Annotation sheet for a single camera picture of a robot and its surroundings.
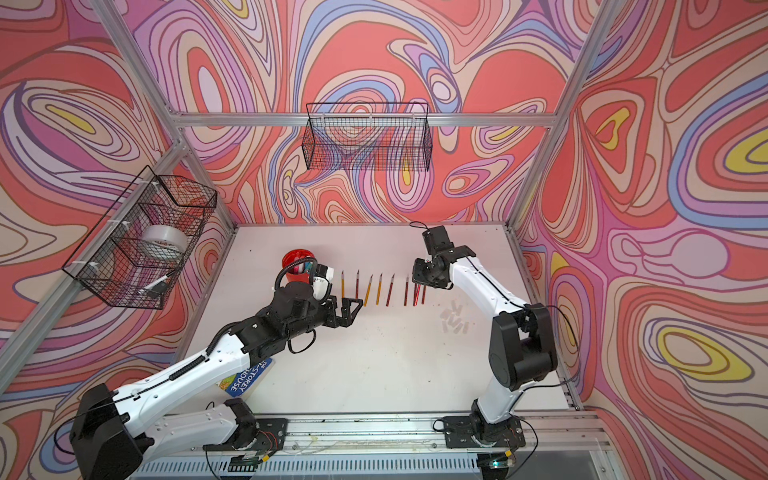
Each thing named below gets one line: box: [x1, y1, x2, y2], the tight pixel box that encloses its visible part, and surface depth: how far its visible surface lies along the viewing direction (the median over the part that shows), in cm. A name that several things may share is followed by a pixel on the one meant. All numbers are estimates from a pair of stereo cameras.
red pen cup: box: [282, 248, 316, 284], surface depth 95 cm
